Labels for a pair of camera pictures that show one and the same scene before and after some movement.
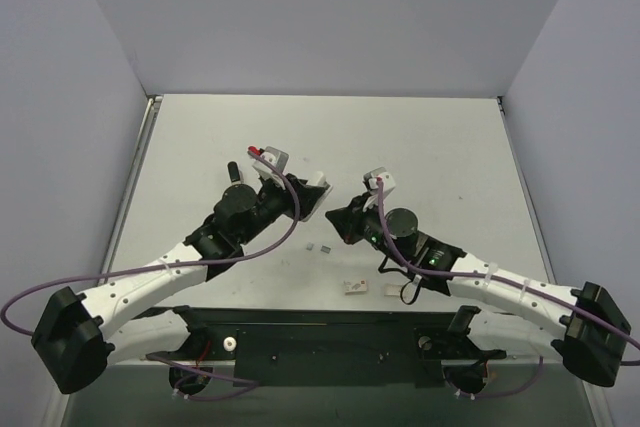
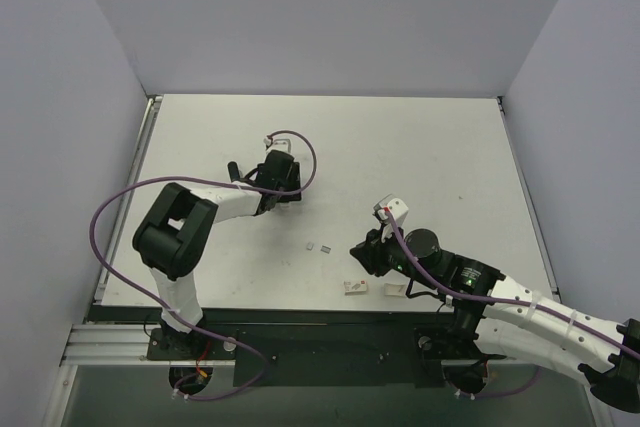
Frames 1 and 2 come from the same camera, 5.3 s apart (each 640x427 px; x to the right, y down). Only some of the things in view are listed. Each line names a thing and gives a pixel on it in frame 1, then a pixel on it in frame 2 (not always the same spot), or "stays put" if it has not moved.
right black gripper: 353,222 → 375,253
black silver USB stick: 235,174 stays put
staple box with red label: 355,288 stays put
